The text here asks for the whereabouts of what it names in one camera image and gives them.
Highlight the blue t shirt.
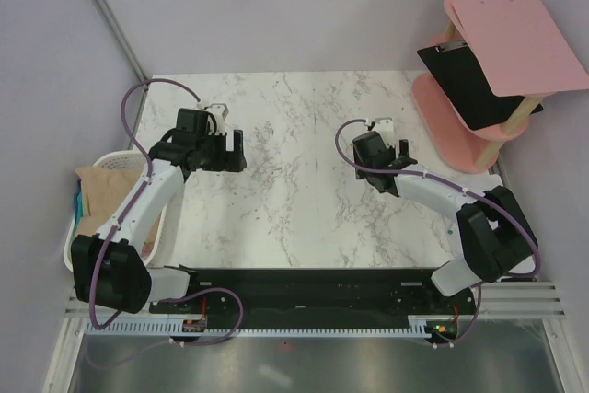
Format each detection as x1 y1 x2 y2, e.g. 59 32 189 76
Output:
74 180 84 223

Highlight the purple cable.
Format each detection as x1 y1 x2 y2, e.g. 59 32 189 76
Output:
87 78 203 330
334 119 540 279

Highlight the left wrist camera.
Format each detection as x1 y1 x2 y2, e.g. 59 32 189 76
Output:
199 103 229 135

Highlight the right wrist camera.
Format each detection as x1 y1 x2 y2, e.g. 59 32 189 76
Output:
368 117 396 144

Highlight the white slotted cable duct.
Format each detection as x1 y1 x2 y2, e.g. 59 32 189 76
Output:
84 318 434 339

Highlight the pink paper sheet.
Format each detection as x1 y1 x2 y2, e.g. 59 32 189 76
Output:
453 0 588 97

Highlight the pink two-tier side table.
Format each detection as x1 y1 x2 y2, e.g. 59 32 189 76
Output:
413 0 551 173

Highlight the beige t shirt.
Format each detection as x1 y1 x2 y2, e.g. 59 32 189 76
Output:
75 167 142 236

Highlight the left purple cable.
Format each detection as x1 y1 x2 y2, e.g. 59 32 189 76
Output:
87 78 203 330

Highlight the white paper sheet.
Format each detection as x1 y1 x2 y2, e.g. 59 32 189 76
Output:
465 172 503 195

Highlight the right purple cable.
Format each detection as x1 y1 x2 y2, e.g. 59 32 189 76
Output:
334 119 540 279

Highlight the white plastic laundry basket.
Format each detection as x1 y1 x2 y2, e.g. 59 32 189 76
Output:
63 150 145 271

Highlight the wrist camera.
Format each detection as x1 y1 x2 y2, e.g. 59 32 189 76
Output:
199 103 229 135
368 117 396 144

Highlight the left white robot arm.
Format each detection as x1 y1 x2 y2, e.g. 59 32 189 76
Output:
71 103 247 314

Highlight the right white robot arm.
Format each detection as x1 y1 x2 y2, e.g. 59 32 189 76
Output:
352 131 535 314

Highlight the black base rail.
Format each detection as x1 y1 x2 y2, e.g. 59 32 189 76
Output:
149 268 475 328

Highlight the black clipboard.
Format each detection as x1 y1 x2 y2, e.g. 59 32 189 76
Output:
417 40 524 131

